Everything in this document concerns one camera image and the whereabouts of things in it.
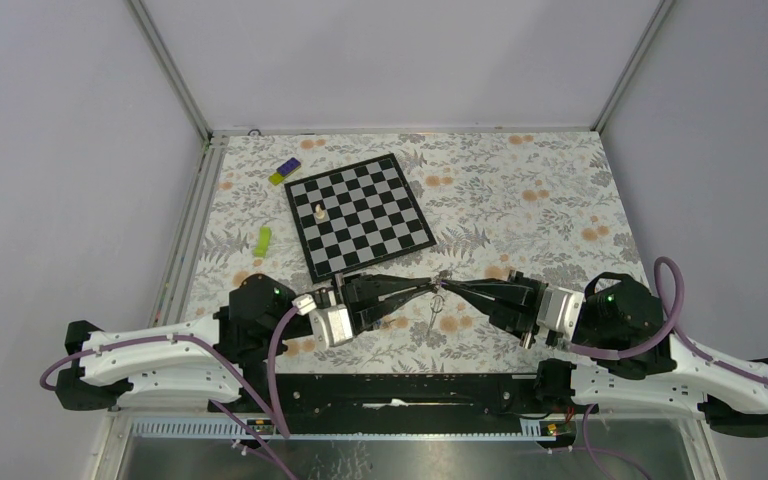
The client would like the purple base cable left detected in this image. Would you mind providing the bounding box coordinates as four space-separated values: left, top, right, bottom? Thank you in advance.
211 400 299 480

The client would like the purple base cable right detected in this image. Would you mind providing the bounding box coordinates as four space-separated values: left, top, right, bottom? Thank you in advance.
542 404 650 480

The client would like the purple yellow toy brick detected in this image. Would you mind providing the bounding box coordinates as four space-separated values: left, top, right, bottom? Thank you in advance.
269 157 301 185

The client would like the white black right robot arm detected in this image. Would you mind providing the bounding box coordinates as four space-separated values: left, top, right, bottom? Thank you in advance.
440 272 768 438

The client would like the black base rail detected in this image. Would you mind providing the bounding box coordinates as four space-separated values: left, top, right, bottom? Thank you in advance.
211 372 558 436

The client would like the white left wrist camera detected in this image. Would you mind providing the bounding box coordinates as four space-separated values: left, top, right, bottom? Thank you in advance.
292 288 356 349

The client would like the green arch toy block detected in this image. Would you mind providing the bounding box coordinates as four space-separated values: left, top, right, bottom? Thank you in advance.
252 226 272 258

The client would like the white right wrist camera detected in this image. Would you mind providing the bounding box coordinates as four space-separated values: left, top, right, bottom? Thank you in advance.
536 286 585 347

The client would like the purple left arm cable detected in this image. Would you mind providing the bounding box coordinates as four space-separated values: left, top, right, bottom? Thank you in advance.
39 305 302 440

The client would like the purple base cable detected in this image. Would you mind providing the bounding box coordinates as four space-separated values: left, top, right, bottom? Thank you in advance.
542 404 650 480
211 400 299 480

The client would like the black grey chessboard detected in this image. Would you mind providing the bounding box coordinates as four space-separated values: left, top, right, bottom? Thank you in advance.
285 153 437 283

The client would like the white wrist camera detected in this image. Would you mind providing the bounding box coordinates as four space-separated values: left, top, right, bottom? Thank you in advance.
536 286 585 347
292 288 356 349

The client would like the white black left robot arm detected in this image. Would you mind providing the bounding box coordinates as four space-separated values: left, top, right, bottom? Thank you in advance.
39 275 440 416

